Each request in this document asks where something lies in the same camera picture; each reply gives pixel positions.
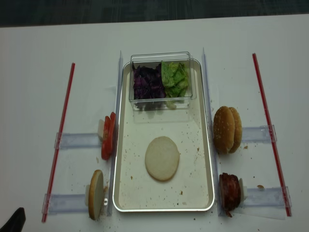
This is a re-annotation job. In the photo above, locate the rear red tomato slice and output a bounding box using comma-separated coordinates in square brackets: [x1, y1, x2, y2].
[109, 112, 116, 153]

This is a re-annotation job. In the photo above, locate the red tomato slice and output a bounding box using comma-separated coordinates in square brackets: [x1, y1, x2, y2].
[101, 116, 112, 160]
[109, 112, 116, 153]

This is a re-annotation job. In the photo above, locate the green lettuce pile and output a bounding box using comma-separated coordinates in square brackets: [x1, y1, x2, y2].
[161, 61, 189, 98]

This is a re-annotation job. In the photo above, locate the front red tomato slice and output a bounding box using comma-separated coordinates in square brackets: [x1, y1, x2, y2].
[101, 116, 112, 160]

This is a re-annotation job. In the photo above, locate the white tomato pusher block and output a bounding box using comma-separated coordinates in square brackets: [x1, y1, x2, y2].
[97, 119, 105, 142]

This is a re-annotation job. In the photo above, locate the brown meat patty stack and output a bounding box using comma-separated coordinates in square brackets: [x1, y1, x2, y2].
[219, 173, 241, 218]

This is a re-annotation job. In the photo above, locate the purple shredded cabbage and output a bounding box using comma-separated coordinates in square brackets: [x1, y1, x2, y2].
[132, 63, 166, 100]

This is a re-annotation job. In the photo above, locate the clear plastic container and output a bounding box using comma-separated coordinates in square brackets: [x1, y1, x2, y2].
[128, 51, 197, 111]

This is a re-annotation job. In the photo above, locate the bottom bun slice on tray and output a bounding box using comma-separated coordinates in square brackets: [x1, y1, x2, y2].
[145, 136, 180, 181]

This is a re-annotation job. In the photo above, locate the silver metal tray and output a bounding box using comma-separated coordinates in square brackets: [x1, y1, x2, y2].
[112, 60, 215, 212]

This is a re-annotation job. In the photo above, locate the front sesame bun top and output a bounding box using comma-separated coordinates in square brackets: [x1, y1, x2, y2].
[213, 106, 235, 154]

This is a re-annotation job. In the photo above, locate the sesame bun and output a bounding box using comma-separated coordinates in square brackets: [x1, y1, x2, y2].
[213, 106, 235, 154]
[229, 107, 242, 153]

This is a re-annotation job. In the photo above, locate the rear sesame bun top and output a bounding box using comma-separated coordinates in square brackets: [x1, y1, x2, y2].
[229, 107, 242, 153]

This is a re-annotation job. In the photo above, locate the upright bun slice left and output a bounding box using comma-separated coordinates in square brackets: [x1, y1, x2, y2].
[88, 170, 104, 220]

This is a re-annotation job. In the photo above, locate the left red strip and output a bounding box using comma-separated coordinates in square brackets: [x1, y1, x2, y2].
[42, 63, 75, 223]

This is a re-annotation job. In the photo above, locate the red strip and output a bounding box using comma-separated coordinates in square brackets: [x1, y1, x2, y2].
[252, 53, 292, 217]
[42, 63, 75, 223]

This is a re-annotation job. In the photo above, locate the white patty pusher block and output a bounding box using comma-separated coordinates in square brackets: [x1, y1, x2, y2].
[239, 178, 248, 202]

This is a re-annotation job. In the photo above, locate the right red strip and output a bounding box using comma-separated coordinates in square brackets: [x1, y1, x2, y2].
[252, 53, 292, 217]

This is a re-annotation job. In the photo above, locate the black object bottom left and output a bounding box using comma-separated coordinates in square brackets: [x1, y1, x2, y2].
[0, 207, 26, 232]

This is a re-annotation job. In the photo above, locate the clear vertical rail right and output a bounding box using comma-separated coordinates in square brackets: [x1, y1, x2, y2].
[201, 48, 225, 217]

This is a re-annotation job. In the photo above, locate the clear vertical rail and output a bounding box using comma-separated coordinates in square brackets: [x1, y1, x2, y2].
[201, 48, 225, 217]
[106, 51, 123, 217]

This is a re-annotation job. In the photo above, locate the clear vertical rail left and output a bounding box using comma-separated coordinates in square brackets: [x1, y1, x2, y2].
[106, 51, 123, 217]

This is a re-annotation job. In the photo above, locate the clear rail upper left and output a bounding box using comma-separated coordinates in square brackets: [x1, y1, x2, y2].
[54, 133, 101, 149]

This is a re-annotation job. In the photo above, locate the clear rail upper right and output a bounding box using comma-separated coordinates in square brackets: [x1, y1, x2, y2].
[241, 125, 277, 143]

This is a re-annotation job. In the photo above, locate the clear rail lower left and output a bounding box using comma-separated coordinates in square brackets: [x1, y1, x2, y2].
[42, 194, 88, 215]

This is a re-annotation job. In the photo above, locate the clear rail lower right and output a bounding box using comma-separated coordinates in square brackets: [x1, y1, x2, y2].
[241, 187, 292, 207]

